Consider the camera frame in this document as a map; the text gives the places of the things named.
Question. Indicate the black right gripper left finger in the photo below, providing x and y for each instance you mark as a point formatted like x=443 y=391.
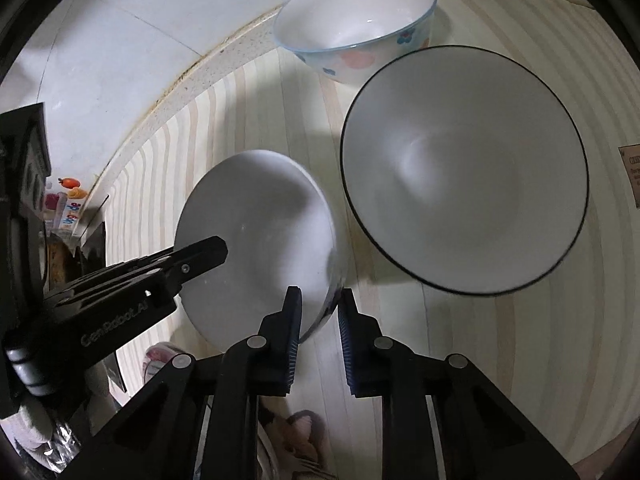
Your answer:
x=198 y=418

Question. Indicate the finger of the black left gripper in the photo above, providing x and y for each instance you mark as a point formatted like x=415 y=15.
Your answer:
x=173 y=267

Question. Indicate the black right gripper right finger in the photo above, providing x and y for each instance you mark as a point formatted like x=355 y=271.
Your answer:
x=442 y=419

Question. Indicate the white bowl floral outside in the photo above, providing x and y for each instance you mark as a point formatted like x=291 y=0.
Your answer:
x=280 y=231

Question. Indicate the white bowl dark rim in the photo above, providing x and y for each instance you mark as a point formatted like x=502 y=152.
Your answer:
x=465 y=170

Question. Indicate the striped table mat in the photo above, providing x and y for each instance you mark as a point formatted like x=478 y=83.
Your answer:
x=566 y=350

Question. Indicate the white bowl colourful hearts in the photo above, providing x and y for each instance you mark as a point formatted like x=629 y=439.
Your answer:
x=350 y=40

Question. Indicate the brown label sticker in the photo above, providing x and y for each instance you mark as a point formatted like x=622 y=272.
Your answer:
x=630 y=155

